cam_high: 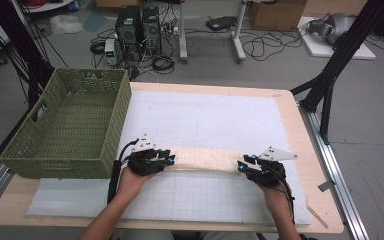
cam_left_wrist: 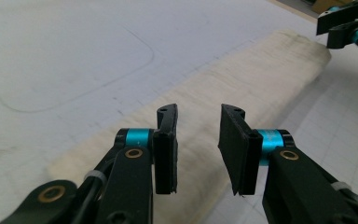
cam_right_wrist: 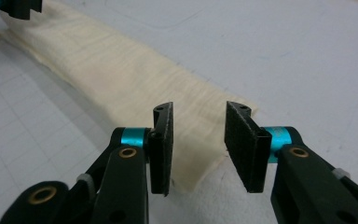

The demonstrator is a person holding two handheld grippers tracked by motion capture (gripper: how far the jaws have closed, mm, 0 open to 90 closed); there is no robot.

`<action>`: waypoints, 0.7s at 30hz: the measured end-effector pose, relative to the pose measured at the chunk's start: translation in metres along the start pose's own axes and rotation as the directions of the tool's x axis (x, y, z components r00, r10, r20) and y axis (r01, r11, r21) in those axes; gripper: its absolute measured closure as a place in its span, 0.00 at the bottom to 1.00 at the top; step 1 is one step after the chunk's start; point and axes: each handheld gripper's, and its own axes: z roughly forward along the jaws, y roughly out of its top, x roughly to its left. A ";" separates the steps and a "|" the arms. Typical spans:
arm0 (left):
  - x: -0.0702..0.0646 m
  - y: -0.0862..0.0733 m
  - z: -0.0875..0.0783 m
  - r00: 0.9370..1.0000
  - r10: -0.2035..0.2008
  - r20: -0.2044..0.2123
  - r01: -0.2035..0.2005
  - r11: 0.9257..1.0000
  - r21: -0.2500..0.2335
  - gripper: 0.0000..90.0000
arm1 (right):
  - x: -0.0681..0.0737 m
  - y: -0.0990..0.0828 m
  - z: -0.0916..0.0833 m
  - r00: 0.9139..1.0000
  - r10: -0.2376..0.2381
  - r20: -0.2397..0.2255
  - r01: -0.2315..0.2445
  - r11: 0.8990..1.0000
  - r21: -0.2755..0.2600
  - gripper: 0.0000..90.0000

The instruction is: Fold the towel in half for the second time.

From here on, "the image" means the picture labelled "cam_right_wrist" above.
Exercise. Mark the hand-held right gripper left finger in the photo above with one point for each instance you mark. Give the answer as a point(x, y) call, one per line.
point(161, 149)

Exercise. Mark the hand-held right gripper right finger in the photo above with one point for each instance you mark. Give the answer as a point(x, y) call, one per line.
point(248, 155)

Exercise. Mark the cream egg print cloth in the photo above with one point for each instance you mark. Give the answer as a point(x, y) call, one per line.
point(115, 77)

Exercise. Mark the white grid mat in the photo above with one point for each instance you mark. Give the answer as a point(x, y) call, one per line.
point(292, 62)

